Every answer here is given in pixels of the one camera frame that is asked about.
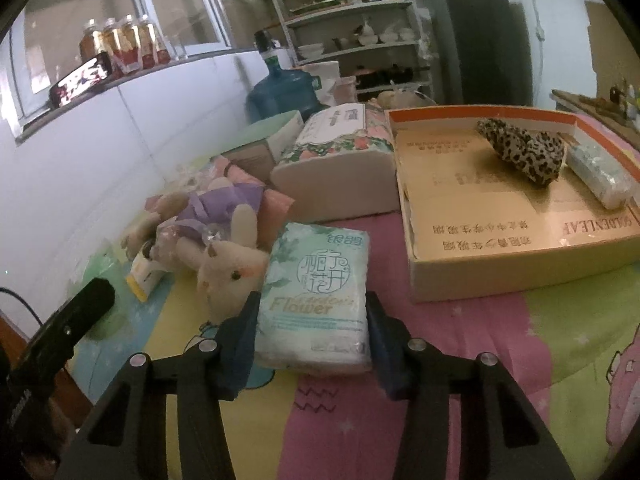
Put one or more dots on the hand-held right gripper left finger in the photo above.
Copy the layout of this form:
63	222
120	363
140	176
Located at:
241	344

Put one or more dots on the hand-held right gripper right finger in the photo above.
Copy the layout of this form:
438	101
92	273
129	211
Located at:
382	352

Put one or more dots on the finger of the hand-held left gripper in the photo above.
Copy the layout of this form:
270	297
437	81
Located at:
87	305

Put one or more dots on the plush bunny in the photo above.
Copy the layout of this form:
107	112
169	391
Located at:
232	270

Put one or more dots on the pale green tissue pack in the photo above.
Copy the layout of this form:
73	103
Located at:
315	300

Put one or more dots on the shallow cardboard box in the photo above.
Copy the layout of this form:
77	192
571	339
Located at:
475	200

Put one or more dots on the green translucent plastic bag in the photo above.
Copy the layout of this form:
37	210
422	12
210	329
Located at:
107	270

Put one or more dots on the small yellow white box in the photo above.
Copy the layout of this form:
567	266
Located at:
142	280

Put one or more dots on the large floral tissue pack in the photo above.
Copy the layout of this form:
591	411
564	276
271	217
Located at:
340	175

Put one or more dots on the green tissue box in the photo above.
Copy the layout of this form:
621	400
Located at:
265	135

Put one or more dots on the smartphone with lit screen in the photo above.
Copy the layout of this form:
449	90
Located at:
80	80

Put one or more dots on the leopard print cloth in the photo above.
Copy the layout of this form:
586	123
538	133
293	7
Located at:
530	152

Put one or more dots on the tan plush toy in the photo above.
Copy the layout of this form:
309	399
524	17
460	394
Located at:
400	99

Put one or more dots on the blue water jug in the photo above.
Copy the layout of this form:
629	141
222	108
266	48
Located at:
282	92

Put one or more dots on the white plastic bag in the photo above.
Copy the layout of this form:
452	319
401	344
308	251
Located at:
320	80

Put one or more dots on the small clear-wrapped tissue pack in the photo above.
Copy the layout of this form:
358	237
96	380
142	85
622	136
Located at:
600	175

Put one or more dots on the white framed window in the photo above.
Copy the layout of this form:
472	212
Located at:
125	10

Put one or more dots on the black white water pump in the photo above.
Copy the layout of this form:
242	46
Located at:
265	45

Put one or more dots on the wooden side table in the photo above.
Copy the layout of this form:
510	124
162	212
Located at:
585	102

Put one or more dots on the dark refrigerator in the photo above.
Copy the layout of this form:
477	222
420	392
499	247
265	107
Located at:
475	40

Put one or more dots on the grey metal shelf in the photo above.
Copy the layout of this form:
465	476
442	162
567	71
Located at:
350	10

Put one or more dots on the cardboard sheet on wall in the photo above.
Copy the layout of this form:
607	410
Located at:
612	45

